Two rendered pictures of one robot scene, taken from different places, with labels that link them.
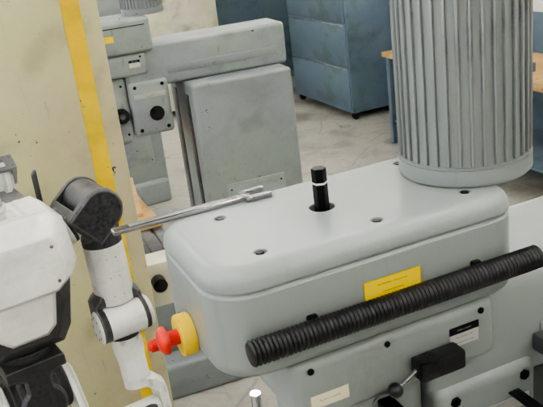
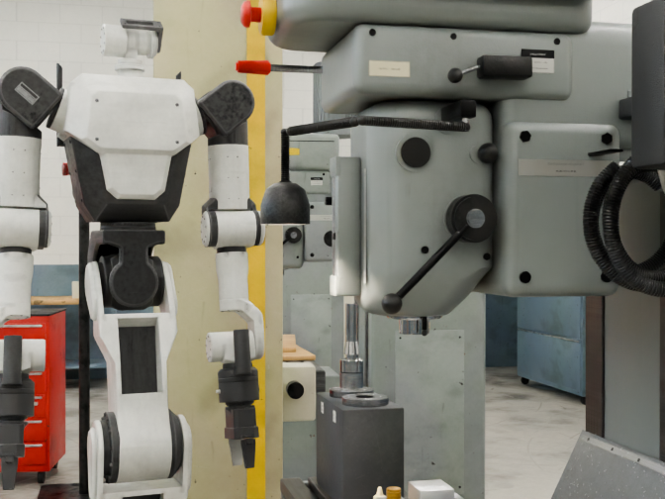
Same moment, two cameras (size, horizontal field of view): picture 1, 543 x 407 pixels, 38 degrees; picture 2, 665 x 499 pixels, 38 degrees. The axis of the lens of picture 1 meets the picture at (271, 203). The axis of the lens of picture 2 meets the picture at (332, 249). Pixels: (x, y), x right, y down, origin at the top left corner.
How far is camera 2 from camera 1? 1.01 m
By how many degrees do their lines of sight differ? 22
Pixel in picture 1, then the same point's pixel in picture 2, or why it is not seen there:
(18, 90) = not seen: hidden behind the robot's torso
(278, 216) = not seen: outside the picture
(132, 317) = (240, 221)
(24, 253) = (150, 101)
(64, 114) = not seen: hidden behind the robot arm
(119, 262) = (239, 163)
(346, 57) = (579, 327)
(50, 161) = (204, 196)
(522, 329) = (607, 91)
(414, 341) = (483, 47)
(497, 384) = (574, 138)
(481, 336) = (557, 72)
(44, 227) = (174, 87)
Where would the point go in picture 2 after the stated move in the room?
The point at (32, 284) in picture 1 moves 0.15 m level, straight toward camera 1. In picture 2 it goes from (150, 135) to (149, 127)
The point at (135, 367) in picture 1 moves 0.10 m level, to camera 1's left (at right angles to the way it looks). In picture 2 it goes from (234, 283) to (190, 283)
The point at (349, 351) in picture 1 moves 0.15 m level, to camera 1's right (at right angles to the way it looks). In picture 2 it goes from (414, 30) to (522, 26)
